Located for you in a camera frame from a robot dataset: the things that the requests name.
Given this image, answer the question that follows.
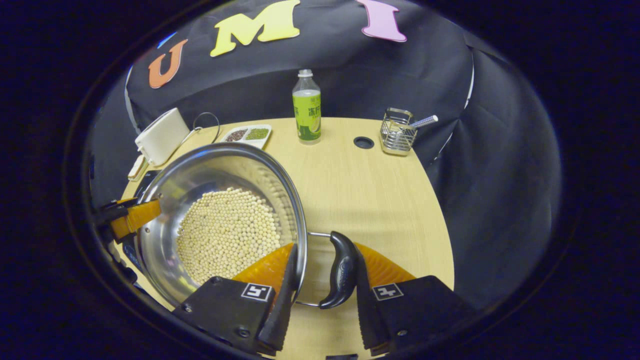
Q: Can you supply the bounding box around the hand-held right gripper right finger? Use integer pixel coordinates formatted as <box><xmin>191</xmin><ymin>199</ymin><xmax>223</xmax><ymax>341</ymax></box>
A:
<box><xmin>354</xmin><ymin>242</ymin><xmax>476</xmax><ymax>357</ymax></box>

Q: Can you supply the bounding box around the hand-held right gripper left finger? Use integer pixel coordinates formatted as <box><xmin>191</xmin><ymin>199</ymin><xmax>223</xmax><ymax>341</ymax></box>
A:
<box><xmin>172</xmin><ymin>243</ymin><xmax>299</xmax><ymax>357</ymax></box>

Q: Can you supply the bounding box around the stainless steel pot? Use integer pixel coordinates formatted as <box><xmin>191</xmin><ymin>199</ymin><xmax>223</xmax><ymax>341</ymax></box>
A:
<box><xmin>136</xmin><ymin>142</ymin><xmax>359</xmax><ymax>310</ymax></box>

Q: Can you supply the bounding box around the white rectangular plate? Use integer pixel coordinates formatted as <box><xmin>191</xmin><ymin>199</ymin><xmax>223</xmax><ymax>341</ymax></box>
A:
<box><xmin>127</xmin><ymin>155</ymin><xmax>150</xmax><ymax>182</ymax></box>

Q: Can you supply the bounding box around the white toaster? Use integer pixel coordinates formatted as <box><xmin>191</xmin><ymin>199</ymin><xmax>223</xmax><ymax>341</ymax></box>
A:
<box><xmin>135</xmin><ymin>107</ymin><xmax>191</xmax><ymax>167</ymax></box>

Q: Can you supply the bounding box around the pile of soybeans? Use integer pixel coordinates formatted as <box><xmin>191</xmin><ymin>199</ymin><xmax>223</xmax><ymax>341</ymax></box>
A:
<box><xmin>176</xmin><ymin>187</ymin><xmax>282</xmax><ymax>286</ymax></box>

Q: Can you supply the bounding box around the white divided dish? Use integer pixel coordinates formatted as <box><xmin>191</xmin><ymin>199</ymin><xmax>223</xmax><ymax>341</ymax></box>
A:
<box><xmin>220</xmin><ymin>124</ymin><xmax>273</xmax><ymax>150</ymax></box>

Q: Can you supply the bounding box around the clear bottle with green label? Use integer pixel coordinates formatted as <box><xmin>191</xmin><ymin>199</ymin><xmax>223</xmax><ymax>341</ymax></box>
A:
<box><xmin>292</xmin><ymin>69</ymin><xmax>322</xmax><ymax>146</ymax></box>

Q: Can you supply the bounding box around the metal wire utensil holder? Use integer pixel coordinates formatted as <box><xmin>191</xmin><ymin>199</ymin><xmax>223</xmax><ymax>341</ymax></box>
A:
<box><xmin>379</xmin><ymin>107</ymin><xmax>418</xmax><ymax>156</ymax></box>

